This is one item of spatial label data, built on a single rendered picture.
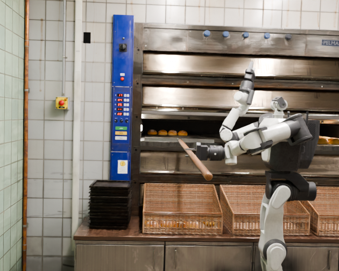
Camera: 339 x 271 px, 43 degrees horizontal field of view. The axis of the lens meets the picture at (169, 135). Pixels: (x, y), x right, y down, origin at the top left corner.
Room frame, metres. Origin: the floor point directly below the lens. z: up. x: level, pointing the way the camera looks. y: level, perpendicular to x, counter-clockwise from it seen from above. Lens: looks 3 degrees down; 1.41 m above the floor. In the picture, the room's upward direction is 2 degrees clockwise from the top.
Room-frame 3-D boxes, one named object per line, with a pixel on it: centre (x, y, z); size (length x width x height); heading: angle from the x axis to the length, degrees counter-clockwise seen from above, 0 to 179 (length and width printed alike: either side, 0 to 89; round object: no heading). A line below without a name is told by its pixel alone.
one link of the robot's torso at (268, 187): (2.54, -0.73, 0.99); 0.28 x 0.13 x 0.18; 92
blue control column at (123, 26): (4.29, 0.43, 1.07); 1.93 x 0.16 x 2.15; 3
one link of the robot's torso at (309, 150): (2.54, -0.70, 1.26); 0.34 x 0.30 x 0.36; 7
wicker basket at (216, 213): (3.12, -0.10, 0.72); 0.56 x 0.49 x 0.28; 92
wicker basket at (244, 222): (3.16, -0.70, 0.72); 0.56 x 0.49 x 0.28; 95
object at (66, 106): (3.29, 0.83, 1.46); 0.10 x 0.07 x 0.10; 93
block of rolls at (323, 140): (3.90, -1.22, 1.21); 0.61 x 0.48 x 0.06; 3
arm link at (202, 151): (2.44, -0.21, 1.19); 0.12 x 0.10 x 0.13; 93
